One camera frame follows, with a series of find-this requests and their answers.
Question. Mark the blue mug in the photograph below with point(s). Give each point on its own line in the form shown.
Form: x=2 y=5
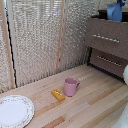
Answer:
x=114 y=12

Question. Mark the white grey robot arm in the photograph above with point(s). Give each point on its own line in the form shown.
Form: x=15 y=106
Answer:
x=126 y=75

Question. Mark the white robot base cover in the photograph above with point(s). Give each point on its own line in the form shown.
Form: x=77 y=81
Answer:
x=121 y=118

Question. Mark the brown drawer closed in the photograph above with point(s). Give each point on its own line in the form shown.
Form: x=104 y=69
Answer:
x=106 y=68

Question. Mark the dark wooden drawer cabinet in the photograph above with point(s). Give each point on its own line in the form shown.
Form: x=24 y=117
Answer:
x=100 y=15

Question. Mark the pink mug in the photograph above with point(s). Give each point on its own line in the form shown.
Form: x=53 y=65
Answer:
x=70 y=87

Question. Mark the yellow rectangular block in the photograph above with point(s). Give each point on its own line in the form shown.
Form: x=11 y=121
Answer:
x=58 y=95

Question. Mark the white plate patterned rim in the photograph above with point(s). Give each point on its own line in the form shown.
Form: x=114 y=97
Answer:
x=15 y=111

